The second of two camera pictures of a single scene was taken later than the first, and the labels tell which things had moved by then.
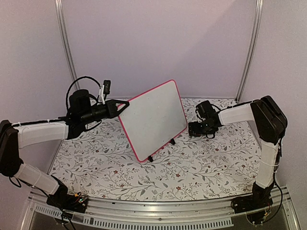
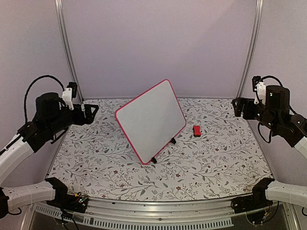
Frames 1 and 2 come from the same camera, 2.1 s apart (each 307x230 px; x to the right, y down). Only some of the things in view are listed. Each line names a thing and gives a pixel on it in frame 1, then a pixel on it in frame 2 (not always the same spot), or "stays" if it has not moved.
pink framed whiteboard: (153, 119) stays
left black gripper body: (89, 116) -> (58, 123)
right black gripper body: (203, 130) -> (267, 116)
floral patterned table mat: (102, 162) stays
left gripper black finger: (112, 111) -> (89, 115)
